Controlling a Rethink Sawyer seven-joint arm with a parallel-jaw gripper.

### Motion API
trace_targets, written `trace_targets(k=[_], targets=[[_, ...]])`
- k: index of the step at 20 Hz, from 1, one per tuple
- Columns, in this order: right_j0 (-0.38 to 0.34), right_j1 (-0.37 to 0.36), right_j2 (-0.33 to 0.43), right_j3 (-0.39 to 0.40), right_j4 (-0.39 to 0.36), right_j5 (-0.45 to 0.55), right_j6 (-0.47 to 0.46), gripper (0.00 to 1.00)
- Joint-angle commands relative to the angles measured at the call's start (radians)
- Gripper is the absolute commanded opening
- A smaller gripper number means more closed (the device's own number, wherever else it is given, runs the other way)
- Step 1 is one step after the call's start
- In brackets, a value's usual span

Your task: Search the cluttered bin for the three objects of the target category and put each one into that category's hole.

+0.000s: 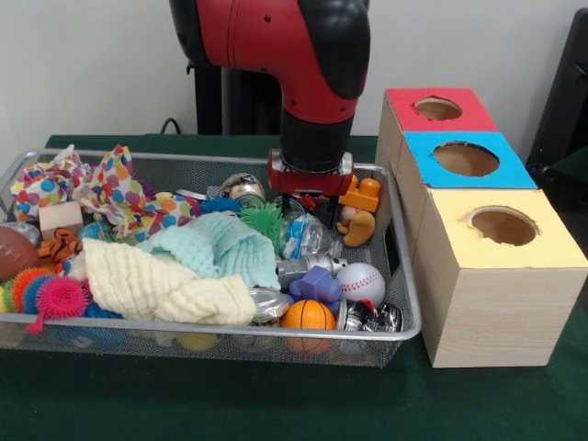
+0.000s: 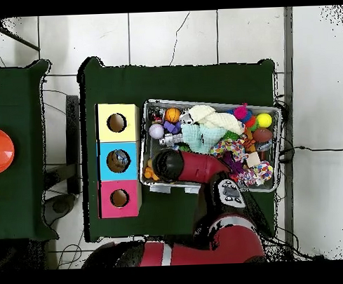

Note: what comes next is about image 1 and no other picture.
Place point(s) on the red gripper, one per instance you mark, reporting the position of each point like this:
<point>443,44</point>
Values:
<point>310,182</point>

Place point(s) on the orange rubber toy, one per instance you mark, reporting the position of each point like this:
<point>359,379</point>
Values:
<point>361,195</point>

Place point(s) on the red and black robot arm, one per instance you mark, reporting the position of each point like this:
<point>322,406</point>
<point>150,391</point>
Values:
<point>294,46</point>

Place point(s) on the clear mesh bin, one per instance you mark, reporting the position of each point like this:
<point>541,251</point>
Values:
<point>184,347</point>

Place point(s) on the wooden box with three holes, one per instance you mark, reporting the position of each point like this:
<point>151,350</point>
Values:
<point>496,294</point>

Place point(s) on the green spiky ball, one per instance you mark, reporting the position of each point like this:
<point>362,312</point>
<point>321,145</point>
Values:
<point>264,220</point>

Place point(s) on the white ball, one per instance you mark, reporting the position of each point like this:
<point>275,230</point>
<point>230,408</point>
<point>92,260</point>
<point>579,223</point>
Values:
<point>361,283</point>

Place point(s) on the mint green cloth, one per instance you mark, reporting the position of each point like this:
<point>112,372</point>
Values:
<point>216,250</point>

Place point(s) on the silver can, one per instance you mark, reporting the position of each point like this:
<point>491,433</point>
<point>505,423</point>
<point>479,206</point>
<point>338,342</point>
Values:
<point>268,305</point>

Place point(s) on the small orange basketball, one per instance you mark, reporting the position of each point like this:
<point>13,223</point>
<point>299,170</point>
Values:
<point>309,315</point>

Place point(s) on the cream yellow cloth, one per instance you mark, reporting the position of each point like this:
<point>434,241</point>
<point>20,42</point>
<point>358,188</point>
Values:
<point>156,285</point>

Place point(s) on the polka dot cloth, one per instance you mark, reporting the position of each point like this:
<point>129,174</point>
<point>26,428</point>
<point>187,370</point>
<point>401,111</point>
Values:
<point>124,193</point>

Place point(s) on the pink spiky ball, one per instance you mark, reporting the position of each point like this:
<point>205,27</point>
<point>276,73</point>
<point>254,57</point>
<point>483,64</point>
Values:
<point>61,297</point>

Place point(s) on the black chair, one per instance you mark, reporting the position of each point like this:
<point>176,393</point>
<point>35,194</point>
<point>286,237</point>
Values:
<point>565,101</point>

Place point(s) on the brown toy football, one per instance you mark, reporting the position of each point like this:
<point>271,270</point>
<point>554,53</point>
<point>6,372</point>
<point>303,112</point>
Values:
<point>15,253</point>

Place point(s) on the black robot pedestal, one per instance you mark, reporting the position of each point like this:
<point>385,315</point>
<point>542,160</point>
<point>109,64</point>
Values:
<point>239,101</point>

